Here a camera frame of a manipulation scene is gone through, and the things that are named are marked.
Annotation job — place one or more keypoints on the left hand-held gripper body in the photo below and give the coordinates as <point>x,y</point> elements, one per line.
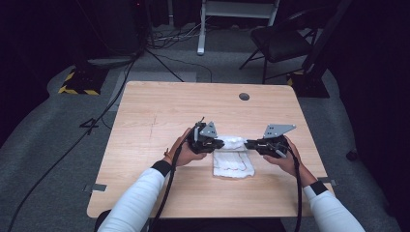
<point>203,140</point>

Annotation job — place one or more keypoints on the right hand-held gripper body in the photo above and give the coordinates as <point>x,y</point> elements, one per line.
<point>275,145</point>

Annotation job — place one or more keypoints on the white towel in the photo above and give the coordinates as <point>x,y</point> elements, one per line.
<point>232,164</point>

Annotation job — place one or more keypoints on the person's right hand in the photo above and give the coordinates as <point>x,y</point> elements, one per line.
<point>288,162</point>

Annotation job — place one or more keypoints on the person's left hand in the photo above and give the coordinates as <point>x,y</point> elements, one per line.
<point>187,156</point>

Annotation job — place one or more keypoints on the round grey table grommet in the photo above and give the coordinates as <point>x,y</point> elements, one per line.
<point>244,96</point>

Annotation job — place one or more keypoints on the grey tape strip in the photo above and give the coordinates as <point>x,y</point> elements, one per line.
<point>330,181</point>
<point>98,187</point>

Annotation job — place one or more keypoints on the black caster wheel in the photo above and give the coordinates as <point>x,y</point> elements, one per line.
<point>351,155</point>

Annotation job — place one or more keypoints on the person's dark-clothed legs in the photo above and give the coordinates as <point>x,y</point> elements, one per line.
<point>225,225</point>

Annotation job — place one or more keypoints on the black folding chair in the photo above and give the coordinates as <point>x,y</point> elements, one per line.
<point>280,43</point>

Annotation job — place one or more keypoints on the slanted black stand pole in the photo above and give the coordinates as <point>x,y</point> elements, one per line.
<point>325,35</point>

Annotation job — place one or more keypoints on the black equipment cabinet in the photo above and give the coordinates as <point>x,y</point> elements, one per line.
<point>116,25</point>

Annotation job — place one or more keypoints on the black yellow striped base plate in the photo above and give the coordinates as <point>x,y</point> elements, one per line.
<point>309,85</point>
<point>83,82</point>

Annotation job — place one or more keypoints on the white metal desk frame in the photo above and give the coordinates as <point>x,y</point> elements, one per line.
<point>238,9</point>

